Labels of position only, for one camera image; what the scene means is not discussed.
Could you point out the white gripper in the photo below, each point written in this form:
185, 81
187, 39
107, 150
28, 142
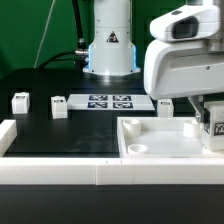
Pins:
182, 69

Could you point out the white square tabletop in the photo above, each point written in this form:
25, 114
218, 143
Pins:
153, 137

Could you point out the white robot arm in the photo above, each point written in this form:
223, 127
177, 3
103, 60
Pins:
112, 55

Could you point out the white U-shaped fence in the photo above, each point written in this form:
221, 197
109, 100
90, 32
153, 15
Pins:
103, 171

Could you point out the white marker sheet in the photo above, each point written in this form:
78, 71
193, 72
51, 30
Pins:
109, 102

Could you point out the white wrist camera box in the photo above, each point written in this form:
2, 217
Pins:
187, 23

